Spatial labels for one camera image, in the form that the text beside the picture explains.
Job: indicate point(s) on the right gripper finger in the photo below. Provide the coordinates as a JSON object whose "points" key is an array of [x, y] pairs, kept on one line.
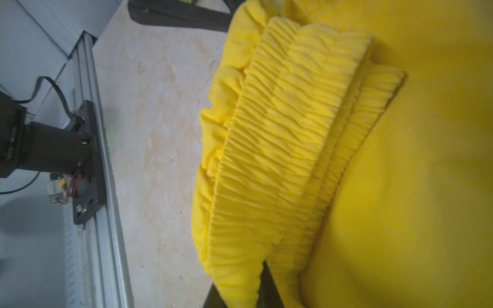
{"points": [[268, 293]]}

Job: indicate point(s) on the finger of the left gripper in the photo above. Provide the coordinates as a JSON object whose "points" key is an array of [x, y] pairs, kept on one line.
{"points": [[181, 14]]}

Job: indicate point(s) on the yellow shorts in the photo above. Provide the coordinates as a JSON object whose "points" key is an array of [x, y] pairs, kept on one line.
{"points": [[349, 145]]}

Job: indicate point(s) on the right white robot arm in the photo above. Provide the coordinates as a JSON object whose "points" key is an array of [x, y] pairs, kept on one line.
{"points": [[74, 151]]}

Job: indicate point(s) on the aluminium front rail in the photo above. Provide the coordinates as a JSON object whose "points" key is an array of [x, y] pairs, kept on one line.
{"points": [[96, 271]]}

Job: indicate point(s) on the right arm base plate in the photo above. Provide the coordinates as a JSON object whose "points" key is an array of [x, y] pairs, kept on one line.
{"points": [[87, 190]]}

